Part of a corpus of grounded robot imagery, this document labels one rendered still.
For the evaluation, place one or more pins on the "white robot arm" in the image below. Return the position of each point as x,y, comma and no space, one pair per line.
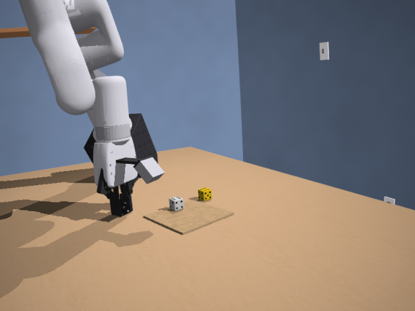
70,64

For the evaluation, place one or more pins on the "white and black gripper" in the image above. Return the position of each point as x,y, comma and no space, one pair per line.
109,175

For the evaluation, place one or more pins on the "tan flat mat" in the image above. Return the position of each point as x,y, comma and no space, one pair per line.
194,216

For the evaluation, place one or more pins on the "yellow die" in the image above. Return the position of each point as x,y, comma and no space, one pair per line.
204,194

